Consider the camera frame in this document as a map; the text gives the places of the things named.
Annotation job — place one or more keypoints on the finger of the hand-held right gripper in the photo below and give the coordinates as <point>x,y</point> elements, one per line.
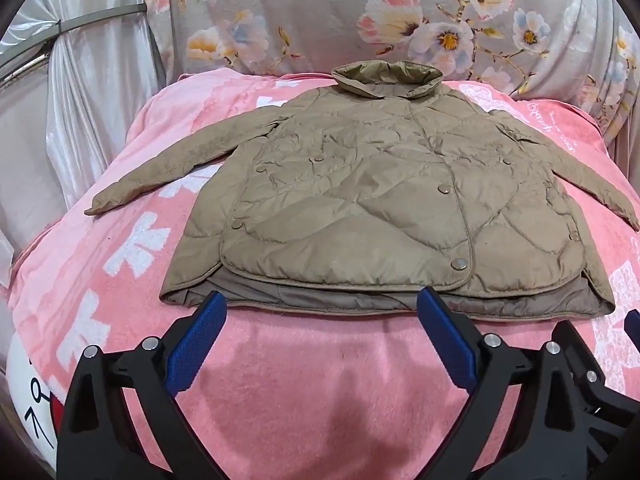
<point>633,321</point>
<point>587,360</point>

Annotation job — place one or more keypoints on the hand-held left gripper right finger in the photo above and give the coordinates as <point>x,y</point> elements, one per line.
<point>445,340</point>

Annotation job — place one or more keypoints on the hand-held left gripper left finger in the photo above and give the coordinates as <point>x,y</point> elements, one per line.
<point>197,340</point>

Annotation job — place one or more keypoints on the khaki quilted jacket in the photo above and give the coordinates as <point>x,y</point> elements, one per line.
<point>380,200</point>

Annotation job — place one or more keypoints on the pink printed blanket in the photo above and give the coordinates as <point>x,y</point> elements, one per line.
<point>300,385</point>

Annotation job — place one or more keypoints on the white cartoon print cushion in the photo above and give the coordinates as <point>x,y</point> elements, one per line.
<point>35,410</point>

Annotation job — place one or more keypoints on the silver satin curtain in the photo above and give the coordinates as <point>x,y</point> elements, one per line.
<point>85,110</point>

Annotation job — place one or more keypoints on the grey curtain tieback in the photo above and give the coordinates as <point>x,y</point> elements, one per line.
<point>90,20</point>

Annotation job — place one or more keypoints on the grey floral cushion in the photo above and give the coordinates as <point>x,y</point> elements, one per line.
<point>350,15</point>

